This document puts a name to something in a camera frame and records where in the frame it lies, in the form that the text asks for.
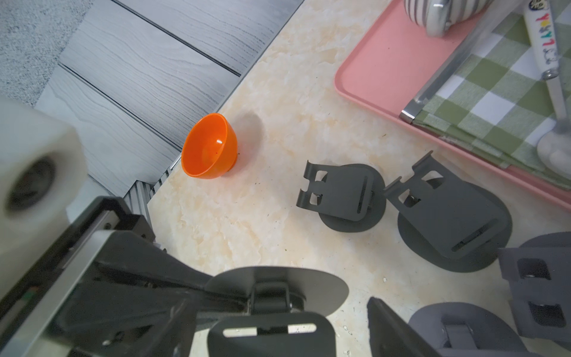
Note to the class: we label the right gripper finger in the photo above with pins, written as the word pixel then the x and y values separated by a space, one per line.
pixel 392 336

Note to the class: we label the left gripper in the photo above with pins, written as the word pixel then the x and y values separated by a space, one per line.
pixel 110 320

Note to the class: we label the purple phone stand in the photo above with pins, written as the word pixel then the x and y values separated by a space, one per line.
pixel 538 273
pixel 464 329

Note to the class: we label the dark green phone stand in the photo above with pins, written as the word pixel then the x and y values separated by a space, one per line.
pixel 287 312
pixel 348 198
pixel 451 223

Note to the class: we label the orange plastic bowl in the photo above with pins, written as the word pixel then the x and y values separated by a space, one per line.
pixel 211 148

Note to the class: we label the green checkered cloth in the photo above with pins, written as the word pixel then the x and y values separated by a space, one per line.
pixel 495 105

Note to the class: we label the pink tray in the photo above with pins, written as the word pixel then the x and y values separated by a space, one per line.
pixel 390 65

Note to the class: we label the aluminium front rail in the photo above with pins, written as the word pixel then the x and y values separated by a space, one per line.
pixel 140 194

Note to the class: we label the white handled spoon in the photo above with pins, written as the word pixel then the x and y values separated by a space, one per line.
pixel 554 147

